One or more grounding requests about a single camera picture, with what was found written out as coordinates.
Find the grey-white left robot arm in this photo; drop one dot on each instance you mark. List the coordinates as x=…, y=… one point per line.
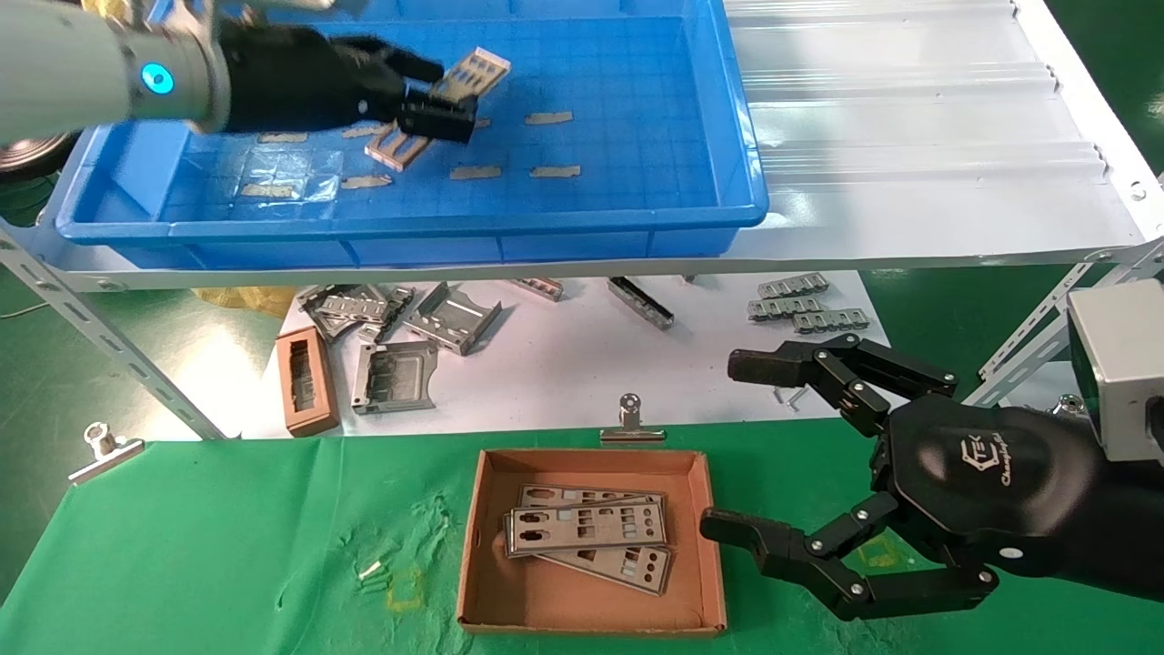
x=73, y=73

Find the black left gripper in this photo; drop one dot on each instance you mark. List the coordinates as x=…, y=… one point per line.
x=300, y=82

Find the white metal shelf board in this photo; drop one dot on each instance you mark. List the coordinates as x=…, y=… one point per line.
x=909, y=182

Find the perforated white shelf post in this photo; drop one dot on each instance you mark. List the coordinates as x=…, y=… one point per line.
x=91, y=327
x=1028, y=346

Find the small white scrap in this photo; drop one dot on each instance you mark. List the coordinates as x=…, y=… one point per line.
x=371, y=571

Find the silver square metal bracket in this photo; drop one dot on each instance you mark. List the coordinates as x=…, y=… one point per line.
x=396, y=382

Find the grey slotted metal plate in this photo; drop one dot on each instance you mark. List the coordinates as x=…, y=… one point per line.
x=341, y=309

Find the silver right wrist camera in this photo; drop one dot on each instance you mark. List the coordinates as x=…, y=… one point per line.
x=1118, y=364

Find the small silver screw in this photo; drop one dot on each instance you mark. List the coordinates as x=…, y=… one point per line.
x=793, y=398

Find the silver I/O shield plate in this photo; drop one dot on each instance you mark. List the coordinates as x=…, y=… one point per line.
x=637, y=573
x=473, y=73
x=564, y=494
x=564, y=532

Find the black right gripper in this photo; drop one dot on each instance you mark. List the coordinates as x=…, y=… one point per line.
x=982, y=482

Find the brown rectangular frame box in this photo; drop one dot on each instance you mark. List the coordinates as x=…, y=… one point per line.
x=309, y=425

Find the brown cardboard box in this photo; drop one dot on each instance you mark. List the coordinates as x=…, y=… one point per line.
x=546, y=609

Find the short silver slotted strip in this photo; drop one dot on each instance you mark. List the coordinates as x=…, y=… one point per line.
x=541, y=289

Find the small slotted metal piece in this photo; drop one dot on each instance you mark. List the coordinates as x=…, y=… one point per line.
x=397, y=300

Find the silver slotted metal strip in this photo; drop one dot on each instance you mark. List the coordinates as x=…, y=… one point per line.
x=791, y=287
x=782, y=309
x=827, y=321

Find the silver bent metal bracket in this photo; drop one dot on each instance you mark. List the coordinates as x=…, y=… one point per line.
x=455, y=323

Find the blue plastic tray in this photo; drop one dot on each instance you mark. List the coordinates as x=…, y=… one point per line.
x=637, y=182

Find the black round disc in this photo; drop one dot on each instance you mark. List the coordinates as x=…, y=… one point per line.
x=27, y=156

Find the dark metal bar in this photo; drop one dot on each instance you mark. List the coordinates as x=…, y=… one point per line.
x=641, y=305

